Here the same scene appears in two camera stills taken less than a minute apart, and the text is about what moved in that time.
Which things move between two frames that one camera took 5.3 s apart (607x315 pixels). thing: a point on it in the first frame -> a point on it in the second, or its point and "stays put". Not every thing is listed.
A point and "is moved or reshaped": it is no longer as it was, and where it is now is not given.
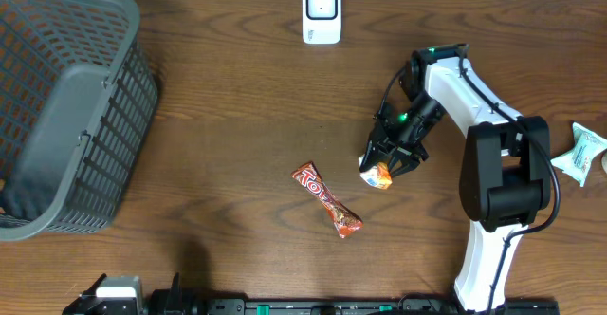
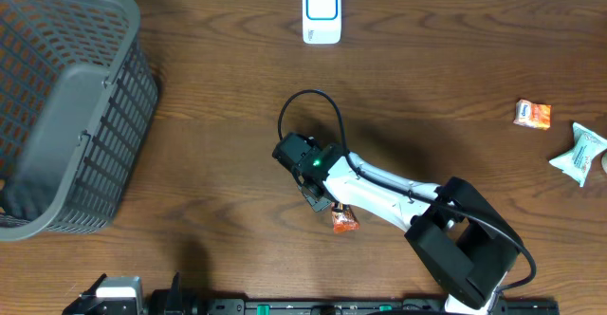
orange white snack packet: [378, 176] is moved or reshaped
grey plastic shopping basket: [77, 97] stays put
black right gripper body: [413, 122] -> [312, 203]
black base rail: [377, 306] stays put
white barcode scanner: [321, 11] stays put
